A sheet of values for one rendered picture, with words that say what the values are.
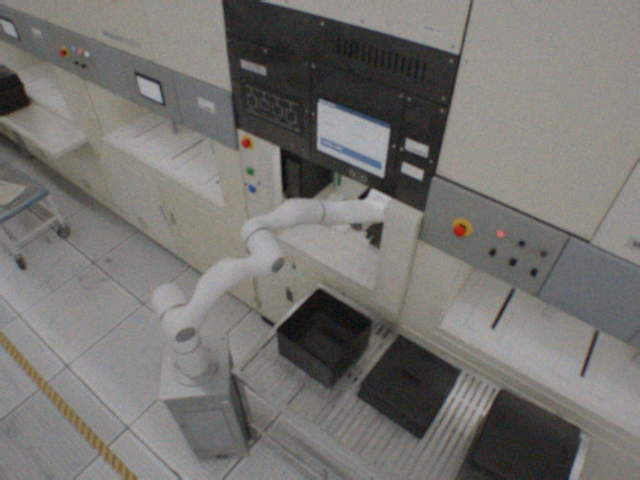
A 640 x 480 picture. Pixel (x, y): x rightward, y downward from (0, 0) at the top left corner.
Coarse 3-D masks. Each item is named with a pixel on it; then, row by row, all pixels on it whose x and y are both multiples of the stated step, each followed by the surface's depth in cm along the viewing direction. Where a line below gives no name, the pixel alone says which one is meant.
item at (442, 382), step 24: (384, 360) 173; (408, 360) 173; (432, 360) 173; (360, 384) 166; (384, 384) 166; (408, 384) 166; (432, 384) 166; (384, 408) 165; (408, 408) 159; (432, 408) 159
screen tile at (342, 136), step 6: (324, 108) 152; (324, 114) 154; (330, 114) 152; (336, 114) 151; (342, 114) 149; (330, 120) 154; (336, 120) 152; (342, 120) 151; (324, 126) 157; (342, 126) 152; (348, 126) 151; (324, 132) 159; (330, 132) 157; (336, 132) 155; (342, 132) 154; (348, 132) 152; (336, 138) 157; (342, 138) 155; (348, 138) 154; (348, 144) 155
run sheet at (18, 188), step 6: (0, 186) 307; (6, 186) 307; (12, 186) 307; (18, 186) 307; (24, 186) 307; (0, 192) 302; (6, 192) 302; (12, 192) 302; (18, 192) 302; (0, 198) 297; (6, 198) 298; (12, 198) 298; (0, 204) 292
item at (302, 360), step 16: (320, 288) 189; (304, 304) 185; (320, 304) 196; (336, 304) 188; (288, 320) 179; (304, 320) 193; (320, 320) 197; (336, 320) 196; (352, 320) 187; (368, 320) 179; (288, 336) 187; (304, 336) 191; (320, 336) 191; (336, 336) 188; (352, 336) 191; (368, 336) 183; (288, 352) 178; (304, 352) 169; (320, 352) 186; (336, 352) 186; (352, 352) 174; (304, 368) 178; (320, 368) 168; (336, 368) 167
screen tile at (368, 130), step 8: (360, 128) 148; (368, 128) 146; (376, 128) 144; (352, 136) 152; (368, 136) 148; (376, 136) 146; (384, 136) 144; (352, 144) 154; (360, 144) 152; (368, 144) 150; (376, 144) 148; (384, 144) 146; (368, 152) 152; (376, 152) 150
